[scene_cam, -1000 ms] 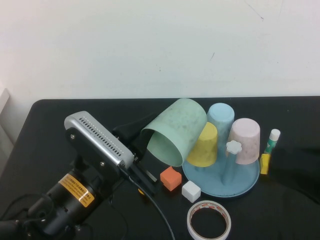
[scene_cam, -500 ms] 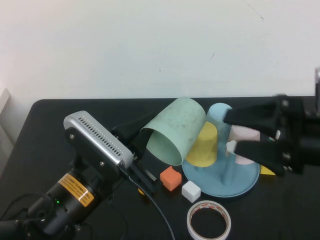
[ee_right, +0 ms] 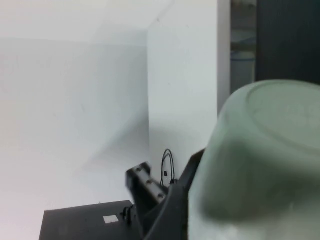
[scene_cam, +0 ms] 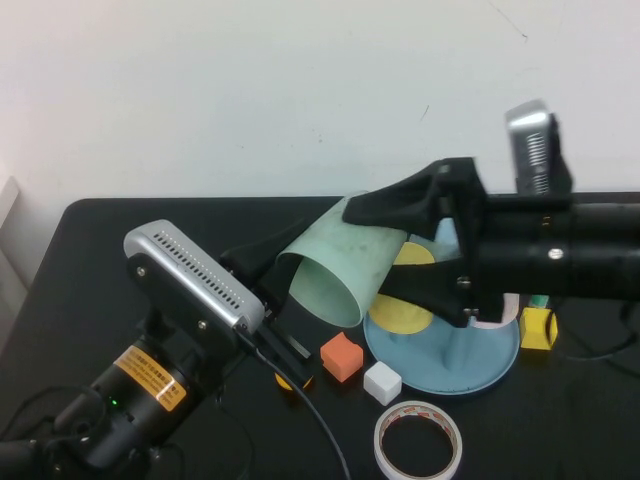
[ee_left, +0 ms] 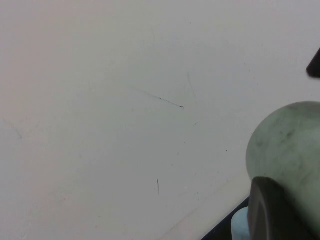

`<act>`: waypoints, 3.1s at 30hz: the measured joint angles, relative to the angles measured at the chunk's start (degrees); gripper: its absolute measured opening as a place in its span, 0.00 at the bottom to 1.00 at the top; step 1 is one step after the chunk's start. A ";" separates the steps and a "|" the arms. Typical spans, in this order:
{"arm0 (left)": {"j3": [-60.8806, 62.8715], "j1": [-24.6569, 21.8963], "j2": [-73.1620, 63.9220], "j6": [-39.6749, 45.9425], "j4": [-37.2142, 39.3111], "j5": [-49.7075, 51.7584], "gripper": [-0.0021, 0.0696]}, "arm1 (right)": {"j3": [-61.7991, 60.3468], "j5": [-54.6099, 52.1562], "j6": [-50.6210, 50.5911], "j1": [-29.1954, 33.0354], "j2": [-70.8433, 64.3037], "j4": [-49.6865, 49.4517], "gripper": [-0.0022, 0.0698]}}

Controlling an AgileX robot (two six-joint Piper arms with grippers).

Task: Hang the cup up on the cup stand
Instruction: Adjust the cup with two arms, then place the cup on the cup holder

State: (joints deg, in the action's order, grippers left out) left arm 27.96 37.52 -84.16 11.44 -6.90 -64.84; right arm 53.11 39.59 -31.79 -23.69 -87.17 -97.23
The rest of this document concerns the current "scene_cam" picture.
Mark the pink plastic cup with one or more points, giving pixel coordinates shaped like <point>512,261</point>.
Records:
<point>511,310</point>

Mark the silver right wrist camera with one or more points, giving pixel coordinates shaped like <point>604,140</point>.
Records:
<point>532,145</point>

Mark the white adhesive tape roll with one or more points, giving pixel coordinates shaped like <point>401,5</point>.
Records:
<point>385,462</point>

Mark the green plastic cup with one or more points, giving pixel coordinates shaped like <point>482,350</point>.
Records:
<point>340,250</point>

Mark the orange foam block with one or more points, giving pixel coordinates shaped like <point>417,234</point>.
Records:
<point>342,357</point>

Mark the yellow plastic cup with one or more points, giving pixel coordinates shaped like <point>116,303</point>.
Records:
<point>400,315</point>

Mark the blue plastic cup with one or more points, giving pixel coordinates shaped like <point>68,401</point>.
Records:
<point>447,245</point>

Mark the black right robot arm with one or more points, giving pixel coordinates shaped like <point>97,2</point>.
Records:
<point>605,250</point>

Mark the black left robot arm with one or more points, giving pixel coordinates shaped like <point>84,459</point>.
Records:
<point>145,395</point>

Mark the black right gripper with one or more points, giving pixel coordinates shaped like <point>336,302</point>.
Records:
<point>500,260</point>

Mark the white foam cube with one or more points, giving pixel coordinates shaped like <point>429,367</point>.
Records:
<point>382,384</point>

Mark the yellow rubber duck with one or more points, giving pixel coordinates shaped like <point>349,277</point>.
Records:
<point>285,386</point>

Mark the white furniture panel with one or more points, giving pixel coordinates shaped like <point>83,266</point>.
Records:
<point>9,200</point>

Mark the yellow cube block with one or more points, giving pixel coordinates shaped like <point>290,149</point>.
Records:
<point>534,330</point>

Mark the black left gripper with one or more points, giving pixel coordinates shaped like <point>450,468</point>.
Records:
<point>190,330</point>

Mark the white green glue stick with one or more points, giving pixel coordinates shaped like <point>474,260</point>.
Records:
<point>540,301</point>

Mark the blue cup stand tray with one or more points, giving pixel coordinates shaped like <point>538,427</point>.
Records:
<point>425,365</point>

